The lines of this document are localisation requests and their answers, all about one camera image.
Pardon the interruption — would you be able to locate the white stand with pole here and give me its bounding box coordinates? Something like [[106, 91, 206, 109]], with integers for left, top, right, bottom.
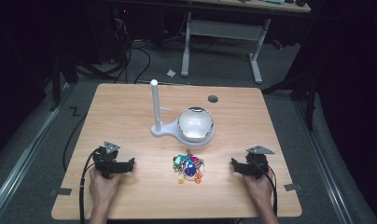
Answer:
[[149, 78, 216, 147]]

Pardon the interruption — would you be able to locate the person's right hand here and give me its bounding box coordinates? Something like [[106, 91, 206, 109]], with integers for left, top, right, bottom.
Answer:
[[242, 171, 275, 204]]

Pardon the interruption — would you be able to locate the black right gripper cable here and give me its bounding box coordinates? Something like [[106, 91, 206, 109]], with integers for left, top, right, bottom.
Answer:
[[251, 159, 279, 217]]

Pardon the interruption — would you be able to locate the person's left hand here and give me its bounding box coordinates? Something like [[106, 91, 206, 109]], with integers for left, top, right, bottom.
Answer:
[[89, 169, 123, 204]]

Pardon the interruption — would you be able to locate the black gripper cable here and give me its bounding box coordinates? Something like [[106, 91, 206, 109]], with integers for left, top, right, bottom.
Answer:
[[78, 147, 103, 224], [251, 159, 279, 217]]

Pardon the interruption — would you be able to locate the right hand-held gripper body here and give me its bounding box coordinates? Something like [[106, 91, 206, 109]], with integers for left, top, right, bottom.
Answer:
[[244, 145, 275, 180]]

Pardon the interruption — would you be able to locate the metal floor rail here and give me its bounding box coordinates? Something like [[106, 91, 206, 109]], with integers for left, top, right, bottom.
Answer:
[[0, 83, 73, 220], [292, 100, 356, 224]]

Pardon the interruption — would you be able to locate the white-legged background desk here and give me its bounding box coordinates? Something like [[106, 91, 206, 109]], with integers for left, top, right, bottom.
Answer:
[[180, 0, 312, 85]]

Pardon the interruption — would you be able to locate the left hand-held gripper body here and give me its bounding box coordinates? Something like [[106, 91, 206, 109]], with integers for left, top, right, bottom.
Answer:
[[92, 141, 130, 180]]

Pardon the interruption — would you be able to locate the black zigzag floor tape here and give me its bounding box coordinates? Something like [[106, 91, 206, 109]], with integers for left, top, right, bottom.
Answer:
[[68, 105, 82, 118]]

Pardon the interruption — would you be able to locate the black floor cable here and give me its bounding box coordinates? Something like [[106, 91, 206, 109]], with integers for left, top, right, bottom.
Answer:
[[62, 113, 89, 173]]

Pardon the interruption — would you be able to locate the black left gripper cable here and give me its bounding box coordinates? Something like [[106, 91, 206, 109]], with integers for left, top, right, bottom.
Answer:
[[78, 147, 103, 224]]

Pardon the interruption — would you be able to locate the grey tape piece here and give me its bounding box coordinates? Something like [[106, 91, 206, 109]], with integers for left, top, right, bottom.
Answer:
[[49, 187, 73, 197], [283, 182, 303, 192]]

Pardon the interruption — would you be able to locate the shiny metal bowl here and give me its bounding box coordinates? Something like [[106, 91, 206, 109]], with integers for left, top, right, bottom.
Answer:
[[177, 106, 216, 143]]

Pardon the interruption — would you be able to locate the bunch of coloured key tags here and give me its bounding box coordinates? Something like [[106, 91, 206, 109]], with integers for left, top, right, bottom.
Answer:
[[172, 149, 207, 185]]

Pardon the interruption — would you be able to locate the bundle of black background cables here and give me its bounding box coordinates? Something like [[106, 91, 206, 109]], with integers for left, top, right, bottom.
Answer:
[[77, 8, 190, 85]]

